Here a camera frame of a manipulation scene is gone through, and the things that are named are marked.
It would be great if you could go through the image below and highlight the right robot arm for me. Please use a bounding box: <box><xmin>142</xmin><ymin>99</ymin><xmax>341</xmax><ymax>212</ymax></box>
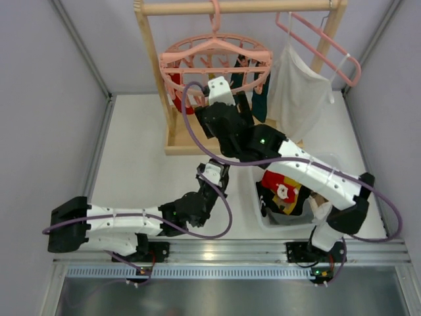
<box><xmin>195</xmin><ymin>96</ymin><xmax>374</xmax><ymax>252</ymax></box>

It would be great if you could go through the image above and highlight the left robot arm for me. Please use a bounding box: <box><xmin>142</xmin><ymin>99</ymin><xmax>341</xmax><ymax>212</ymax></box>
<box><xmin>43</xmin><ymin>159</ymin><xmax>230</xmax><ymax>257</ymax></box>

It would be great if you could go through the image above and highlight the red sock on hanger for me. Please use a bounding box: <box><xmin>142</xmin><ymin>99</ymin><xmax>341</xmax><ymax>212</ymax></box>
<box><xmin>170</xmin><ymin>73</ymin><xmax>194</xmax><ymax>115</ymax></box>

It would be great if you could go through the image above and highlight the pink round clip hanger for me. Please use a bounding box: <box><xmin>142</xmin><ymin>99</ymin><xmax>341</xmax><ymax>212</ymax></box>
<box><xmin>158</xmin><ymin>1</ymin><xmax>273</xmax><ymax>102</ymax></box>

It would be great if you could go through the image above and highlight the pink clothes hanger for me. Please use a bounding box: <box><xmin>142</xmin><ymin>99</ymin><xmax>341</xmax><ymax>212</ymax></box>
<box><xmin>275</xmin><ymin>11</ymin><xmax>362</xmax><ymax>87</ymax></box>

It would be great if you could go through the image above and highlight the dark green patterned sock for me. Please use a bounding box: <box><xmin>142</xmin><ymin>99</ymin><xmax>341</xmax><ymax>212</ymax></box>
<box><xmin>251</xmin><ymin>74</ymin><xmax>270</xmax><ymax>123</ymax></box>

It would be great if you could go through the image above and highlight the wooden clothes rack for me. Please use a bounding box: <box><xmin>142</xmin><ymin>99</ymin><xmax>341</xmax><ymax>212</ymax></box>
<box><xmin>133</xmin><ymin>0</ymin><xmax>349</xmax><ymax>156</ymax></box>

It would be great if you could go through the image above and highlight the white hanging garment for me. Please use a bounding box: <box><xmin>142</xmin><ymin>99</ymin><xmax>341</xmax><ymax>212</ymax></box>
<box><xmin>268</xmin><ymin>44</ymin><xmax>334</xmax><ymax>142</ymax></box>

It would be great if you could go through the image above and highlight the black sock in basket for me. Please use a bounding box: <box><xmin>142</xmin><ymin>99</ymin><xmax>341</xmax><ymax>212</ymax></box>
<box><xmin>256</xmin><ymin>182</ymin><xmax>310</xmax><ymax>217</ymax></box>

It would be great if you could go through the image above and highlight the white plastic basket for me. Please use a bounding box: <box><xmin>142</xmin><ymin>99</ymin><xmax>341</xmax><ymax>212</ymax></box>
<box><xmin>248</xmin><ymin>167</ymin><xmax>315</xmax><ymax>234</ymax></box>

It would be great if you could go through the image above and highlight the red santa sock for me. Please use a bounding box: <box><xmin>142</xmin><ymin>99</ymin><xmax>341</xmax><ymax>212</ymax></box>
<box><xmin>261</xmin><ymin>171</ymin><xmax>301</xmax><ymax>203</ymax></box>

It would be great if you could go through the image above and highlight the yellow sock in basket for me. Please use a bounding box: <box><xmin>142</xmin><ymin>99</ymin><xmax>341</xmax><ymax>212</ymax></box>
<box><xmin>272</xmin><ymin>175</ymin><xmax>301</xmax><ymax>215</ymax></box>

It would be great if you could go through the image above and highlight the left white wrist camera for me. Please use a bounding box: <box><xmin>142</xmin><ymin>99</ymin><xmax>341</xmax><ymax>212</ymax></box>
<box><xmin>202</xmin><ymin>161</ymin><xmax>223</xmax><ymax>186</ymax></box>

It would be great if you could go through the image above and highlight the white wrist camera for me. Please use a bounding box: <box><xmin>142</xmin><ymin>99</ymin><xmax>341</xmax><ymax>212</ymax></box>
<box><xmin>208</xmin><ymin>76</ymin><xmax>235</xmax><ymax>106</ymax></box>
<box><xmin>202</xmin><ymin>161</ymin><xmax>223</xmax><ymax>186</ymax></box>

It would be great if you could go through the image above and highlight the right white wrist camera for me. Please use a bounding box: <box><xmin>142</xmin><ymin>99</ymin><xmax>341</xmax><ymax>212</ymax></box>
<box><xmin>208</xmin><ymin>76</ymin><xmax>235</xmax><ymax>106</ymax></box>

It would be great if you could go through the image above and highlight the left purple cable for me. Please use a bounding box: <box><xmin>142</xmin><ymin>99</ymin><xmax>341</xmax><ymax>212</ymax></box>
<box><xmin>41</xmin><ymin>172</ymin><xmax>234</xmax><ymax>287</ymax></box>

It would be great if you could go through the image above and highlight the purple cable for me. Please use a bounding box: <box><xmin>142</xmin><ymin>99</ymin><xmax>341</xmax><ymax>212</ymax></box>
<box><xmin>41</xmin><ymin>172</ymin><xmax>234</xmax><ymax>287</ymax></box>
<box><xmin>181</xmin><ymin>81</ymin><xmax>404</xmax><ymax>287</ymax></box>

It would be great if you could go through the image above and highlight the aluminium mounting rail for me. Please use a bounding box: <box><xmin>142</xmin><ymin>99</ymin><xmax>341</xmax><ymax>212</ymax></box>
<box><xmin>52</xmin><ymin>238</ymin><xmax>412</xmax><ymax>280</ymax></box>

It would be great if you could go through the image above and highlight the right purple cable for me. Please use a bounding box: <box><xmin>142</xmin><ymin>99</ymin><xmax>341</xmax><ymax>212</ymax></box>
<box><xmin>181</xmin><ymin>81</ymin><xmax>404</xmax><ymax>287</ymax></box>

